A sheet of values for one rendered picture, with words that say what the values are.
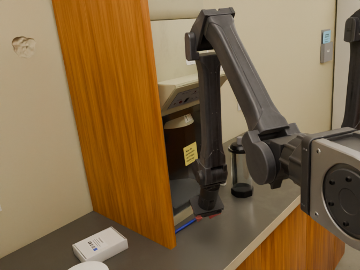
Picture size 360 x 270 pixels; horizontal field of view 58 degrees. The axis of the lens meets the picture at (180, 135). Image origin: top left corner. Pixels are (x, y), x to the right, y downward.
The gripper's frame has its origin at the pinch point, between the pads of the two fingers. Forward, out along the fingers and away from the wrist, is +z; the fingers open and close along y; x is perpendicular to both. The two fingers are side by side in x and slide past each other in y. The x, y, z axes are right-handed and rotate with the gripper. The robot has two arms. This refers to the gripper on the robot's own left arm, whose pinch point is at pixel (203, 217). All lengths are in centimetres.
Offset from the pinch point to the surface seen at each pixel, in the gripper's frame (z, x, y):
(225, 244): 7.9, 7.8, -6.5
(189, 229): 14.9, -4.6, 2.1
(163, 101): -31.0, -27.8, 7.5
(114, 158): -4.9, -29.9, 25.2
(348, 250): 125, -11, -135
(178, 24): -46, -51, -4
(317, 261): 76, 4, -77
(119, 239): 11.2, -5.8, 28.8
